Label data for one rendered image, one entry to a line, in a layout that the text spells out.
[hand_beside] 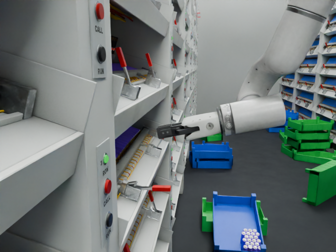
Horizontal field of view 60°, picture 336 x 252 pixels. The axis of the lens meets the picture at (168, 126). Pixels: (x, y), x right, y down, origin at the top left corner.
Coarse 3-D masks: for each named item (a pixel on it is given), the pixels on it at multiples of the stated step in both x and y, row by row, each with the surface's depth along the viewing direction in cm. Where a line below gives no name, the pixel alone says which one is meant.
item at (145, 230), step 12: (156, 180) 103; (168, 180) 103; (156, 192) 102; (168, 192) 104; (144, 204) 89; (156, 204) 94; (144, 216) 84; (156, 216) 85; (132, 228) 78; (144, 228) 80; (156, 228) 82; (132, 240) 73; (144, 240) 75
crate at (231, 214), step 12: (216, 192) 140; (216, 204) 143; (228, 204) 143; (240, 204) 143; (252, 204) 140; (216, 216) 137; (228, 216) 137; (240, 216) 136; (252, 216) 136; (216, 228) 131; (228, 228) 131; (240, 228) 131; (252, 228) 130; (216, 240) 126; (228, 240) 126
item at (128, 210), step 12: (144, 120) 99; (156, 132) 100; (156, 144) 92; (144, 156) 79; (144, 168) 71; (156, 168) 74; (120, 180) 62; (132, 180) 63; (144, 180) 65; (144, 192) 60; (120, 204) 53; (132, 204) 54; (120, 216) 49; (132, 216) 50; (120, 228) 40; (120, 240) 41
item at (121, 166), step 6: (144, 132) 92; (138, 138) 84; (144, 138) 92; (150, 138) 93; (132, 144) 78; (138, 144) 80; (132, 150) 74; (126, 156) 69; (132, 156) 73; (120, 162) 64; (126, 162) 65; (132, 162) 70; (120, 168) 61; (126, 168) 66; (120, 174) 61
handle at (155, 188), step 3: (135, 183) 56; (135, 186) 56; (138, 186) 56; (141, 186) 56; (144, 186) 56; (147, 186) 56; (150, 186) 56; (153, 186) 56; (156, 186) 56; (159, 186) 55; (162, 186) 55; (165, 186) 55; (168, 186) 55; (141, 189) 56; (144, 189) 56; (147, 189) 56; (150, 189) 55; (153, 189) 55; (156, 189) 55; (159, 189) 55; (162, 189) 55; (165, 189) 55; (168, 189) 55
